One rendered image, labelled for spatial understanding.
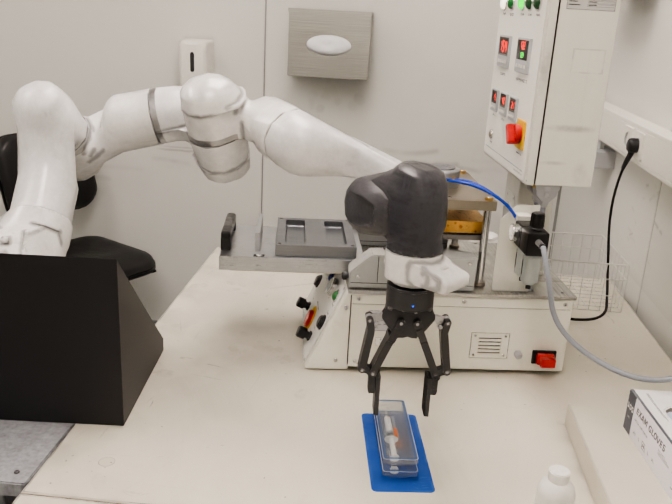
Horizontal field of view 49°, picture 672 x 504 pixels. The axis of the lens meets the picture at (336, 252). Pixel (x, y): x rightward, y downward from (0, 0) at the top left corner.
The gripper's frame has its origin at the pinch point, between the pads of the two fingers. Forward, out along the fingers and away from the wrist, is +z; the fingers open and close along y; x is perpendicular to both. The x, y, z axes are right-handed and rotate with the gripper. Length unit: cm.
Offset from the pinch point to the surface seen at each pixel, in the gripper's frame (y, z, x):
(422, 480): -3.2, 10.1, 8.4
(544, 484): -15.7, -2.3, 26.2
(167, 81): 73, -30, -194
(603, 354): -51, 10, -40
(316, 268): 14.2, -10.0, -33.6
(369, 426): 4.1, 10.0, -7.1
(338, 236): 9.5, -13.1, -46.4
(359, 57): -1, -44, -172
